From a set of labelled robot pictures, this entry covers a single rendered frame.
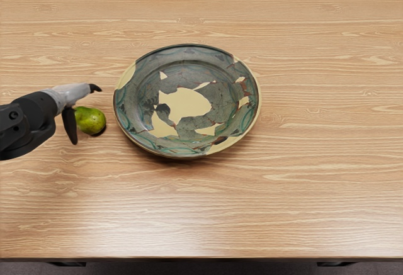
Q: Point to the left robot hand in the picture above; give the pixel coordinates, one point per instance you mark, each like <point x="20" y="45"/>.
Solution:
<point x="69" y="94"/>

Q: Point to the patterned green ceramic plate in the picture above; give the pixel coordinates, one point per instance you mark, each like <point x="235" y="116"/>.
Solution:
<point x="185" y="100"/>

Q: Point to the green pear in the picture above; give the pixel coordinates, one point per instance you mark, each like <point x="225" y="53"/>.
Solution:
<point x="91" y="120"/>

